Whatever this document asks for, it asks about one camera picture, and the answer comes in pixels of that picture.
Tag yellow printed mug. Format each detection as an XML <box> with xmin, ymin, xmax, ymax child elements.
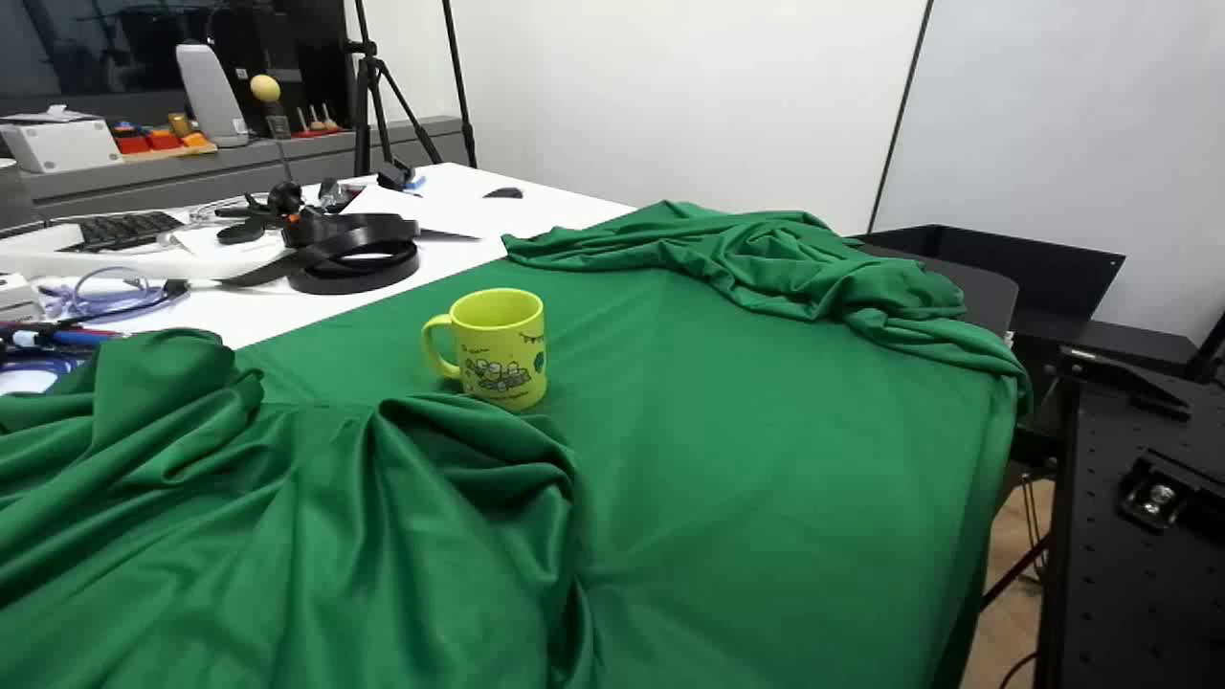
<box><xmin>423</xmin><ymin>281</ymin><xmax>552</xmax><ymax>413</ymax></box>

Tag green cloth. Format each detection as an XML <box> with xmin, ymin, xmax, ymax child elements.
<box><xmin>0</xmin><ymin>196</ymin><xmax>1034</xmax><ymax>689</ymax></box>

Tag black light stand pole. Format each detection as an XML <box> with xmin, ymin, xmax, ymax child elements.
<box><xmin>442</xmin><ymin>0</ymin><xmax>483</xmax><ymax>172</ymax></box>

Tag black tripod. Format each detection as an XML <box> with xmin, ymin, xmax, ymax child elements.
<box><xmin>345</xmin><ymin>0</ymin><xmax>447</xmax><ymax>177</ymax></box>

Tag black desk stand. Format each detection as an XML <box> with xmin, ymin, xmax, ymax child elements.
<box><xmin>211</xmin><ymin>104</ymin><xmax>314</xmax><ymax>248</ymax></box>

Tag black chair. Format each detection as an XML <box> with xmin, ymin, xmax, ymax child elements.
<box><xmin>853</xmin><ymin>220</ymin><xmax>1130</xmax><ymax>340</ymax></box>

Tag white table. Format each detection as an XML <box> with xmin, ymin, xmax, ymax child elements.
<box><xmin>0</xmin><ymin>116</ymin><xmax>470</xmax><ymax>241</ymax></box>

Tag orange red desk items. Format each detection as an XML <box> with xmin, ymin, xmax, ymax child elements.
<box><xmin>110</xmin><ymin>116</ymin><xmax>216</xmax><ymax>160</ymax></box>

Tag black keyboard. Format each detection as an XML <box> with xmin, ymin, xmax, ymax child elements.
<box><xmin>73</xmin><ymin>210</ymin><xmax>190</xmax><ymax>255</ymax></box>

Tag black perforated breadboard table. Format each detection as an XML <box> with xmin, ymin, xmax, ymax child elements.
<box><xmin>1034</xmin><ymin>340</ymin><xmax>1225</xmax><ymax>689</ymax></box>

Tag white box device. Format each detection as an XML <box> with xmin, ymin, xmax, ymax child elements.
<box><xmin>0</xmin><ymin>109</ymin><xmax>128</xmax><ymax>179</ymax></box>

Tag dark glass window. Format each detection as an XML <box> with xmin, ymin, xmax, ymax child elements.
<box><xmin>0</xmin><ymin>0</ymin><xmax>358</xmax><ymax>135</ymax></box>

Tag black coiled strap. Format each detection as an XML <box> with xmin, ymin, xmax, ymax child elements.
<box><xmin>217</xmin><ymin>207</ymin><xmax>483</xmax><ymax>299</ymax></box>

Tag thin black wall pole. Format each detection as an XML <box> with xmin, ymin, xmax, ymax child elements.
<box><xmin>867</xmin><ymin>0</ymin><xmax>937</xmax><ymax>237</ymax></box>

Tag blue cable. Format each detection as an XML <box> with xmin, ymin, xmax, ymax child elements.
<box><xmin>35</xmin><ymin>265</ymin><xmax>194</xmax><ymax>324</ymax></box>

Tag black clamp mount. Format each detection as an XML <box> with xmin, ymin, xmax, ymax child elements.
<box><xmin>1116</xmin><ymin>450</ymin><xmax>1225</xmax><ymax>539</ymax></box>

